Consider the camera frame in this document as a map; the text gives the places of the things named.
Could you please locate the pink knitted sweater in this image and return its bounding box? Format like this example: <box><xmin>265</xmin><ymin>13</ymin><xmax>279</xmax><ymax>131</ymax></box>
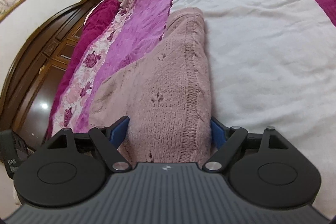
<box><xmin>88</xmin><ymin>8</ymin><xmax>211</xmax><ymax>164</ymax></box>

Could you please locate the dark wooden headboard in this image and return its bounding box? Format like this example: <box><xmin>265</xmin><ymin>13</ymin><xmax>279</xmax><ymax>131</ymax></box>
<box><xmin>1</xmin><ymin>0</ymin><xmax>102</xmax><ymax>151</ymax></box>

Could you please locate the striped magenta white bedspread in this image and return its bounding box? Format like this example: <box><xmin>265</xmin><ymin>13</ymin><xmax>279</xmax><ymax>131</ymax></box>
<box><xmin>51</xmin><ymin>0</ymin><xmax>335</xmax><ymax>218</ymax></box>

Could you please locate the magenta pillow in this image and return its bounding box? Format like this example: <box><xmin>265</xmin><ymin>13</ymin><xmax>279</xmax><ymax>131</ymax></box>
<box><xmin>45</xmin><ymin>0</ymin><xmax>121</xmax><ymax>139</ymax></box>

